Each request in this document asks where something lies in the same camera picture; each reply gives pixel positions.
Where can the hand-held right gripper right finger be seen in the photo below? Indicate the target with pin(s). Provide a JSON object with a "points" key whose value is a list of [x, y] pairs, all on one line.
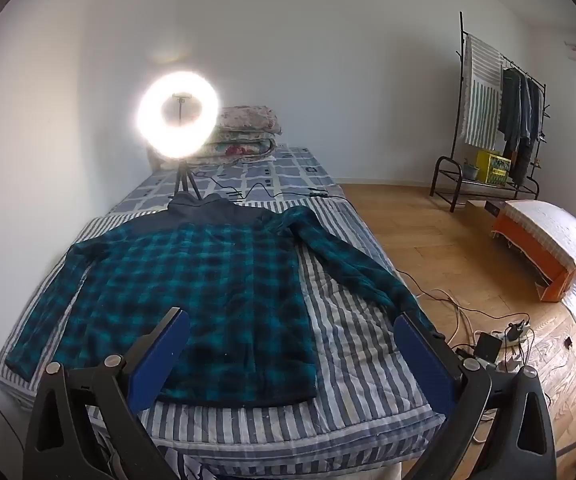
{"points": [[423, 360]]}

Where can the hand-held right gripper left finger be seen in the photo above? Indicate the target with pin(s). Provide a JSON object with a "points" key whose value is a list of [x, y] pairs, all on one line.
{"points": [[160, 355]]}

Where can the teal plaid fleece shirt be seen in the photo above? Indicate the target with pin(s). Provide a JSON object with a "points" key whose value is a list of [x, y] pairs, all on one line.
{"points": [[192, 285]]}

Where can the black metal clothes rack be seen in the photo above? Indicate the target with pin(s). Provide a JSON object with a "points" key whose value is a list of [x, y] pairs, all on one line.
{"points": [[461, 50]]}

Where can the black power adapter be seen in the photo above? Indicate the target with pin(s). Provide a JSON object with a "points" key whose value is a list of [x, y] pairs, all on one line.
{"points": [[488, 346]]}

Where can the blue white striped quilt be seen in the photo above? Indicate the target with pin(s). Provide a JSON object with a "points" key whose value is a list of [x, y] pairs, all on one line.
{"points": [[353, 360]]}

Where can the white power strip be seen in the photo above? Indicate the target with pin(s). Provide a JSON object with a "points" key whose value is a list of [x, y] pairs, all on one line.
{"points": [[512, 343]]}

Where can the flat cardboard box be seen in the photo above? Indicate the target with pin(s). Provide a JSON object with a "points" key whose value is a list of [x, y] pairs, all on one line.
{"points": [[478, 220]]}

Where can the orange box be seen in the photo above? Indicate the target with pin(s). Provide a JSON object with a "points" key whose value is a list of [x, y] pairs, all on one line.
{"points": [[513, 227]]}

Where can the black tripod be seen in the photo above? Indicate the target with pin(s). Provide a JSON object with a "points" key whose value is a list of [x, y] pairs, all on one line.
{"points": [[183, 175]]}

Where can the white cloth cover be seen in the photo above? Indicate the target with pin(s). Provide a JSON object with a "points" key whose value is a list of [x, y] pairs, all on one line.
{"points": [[553, 230]]}

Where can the small green pot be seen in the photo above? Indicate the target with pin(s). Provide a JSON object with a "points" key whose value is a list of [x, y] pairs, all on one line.
{"points": [[471, 171]]}

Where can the yellow plastic crate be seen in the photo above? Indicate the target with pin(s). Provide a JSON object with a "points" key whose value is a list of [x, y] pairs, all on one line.
{"points": [[495, 167]]}

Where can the red floral folded quilt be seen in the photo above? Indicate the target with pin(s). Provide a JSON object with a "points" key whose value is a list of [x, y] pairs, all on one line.
{"points": [[238, 151]]}

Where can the blue denim hanging garment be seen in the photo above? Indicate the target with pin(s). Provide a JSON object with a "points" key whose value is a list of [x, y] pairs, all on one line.
{"points": [[529, 130]]}

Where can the pale floral folded quilt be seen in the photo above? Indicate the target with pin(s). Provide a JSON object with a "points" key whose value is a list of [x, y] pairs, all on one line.
{"points": [[250, 117]]}

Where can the green white striped towel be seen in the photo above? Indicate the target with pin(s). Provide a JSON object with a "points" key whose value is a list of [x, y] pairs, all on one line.
{"points": [[483, 100]]}

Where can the dark green hanging garment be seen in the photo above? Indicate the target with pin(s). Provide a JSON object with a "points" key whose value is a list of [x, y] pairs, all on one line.
{"points": [[509, 105]]}

